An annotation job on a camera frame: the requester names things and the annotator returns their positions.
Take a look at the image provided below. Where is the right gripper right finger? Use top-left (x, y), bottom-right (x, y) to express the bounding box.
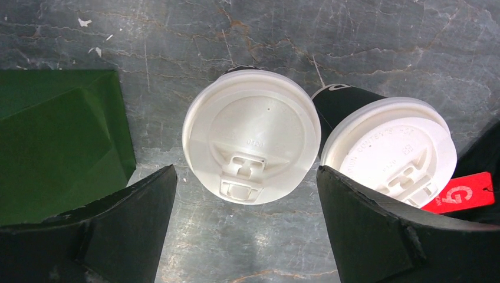
top-left (317, 166), bottom-right (499, 282)

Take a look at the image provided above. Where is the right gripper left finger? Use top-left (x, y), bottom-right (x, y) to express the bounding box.
top-left (1, 165), bottom-right (177, 282)

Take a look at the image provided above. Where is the white cup lid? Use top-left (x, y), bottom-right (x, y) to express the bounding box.
top-left (182, 69), bottom-right (321, 205)
top-left (320, 97), bottom-right (458, 208)

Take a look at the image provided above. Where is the green box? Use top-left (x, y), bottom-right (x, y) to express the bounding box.
top-left (1, 70), bottom-right (136, 226)

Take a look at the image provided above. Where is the black paper coffee cup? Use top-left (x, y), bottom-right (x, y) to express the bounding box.
top-left (311, 84), bottom-right (385, 156)

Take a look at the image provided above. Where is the red tag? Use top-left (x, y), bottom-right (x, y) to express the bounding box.
top-left (422, 172), bottom-right (495, 214)

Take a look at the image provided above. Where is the black cloth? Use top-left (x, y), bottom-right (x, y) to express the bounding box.
top-left (445, 122), bottom-right (499, 225)

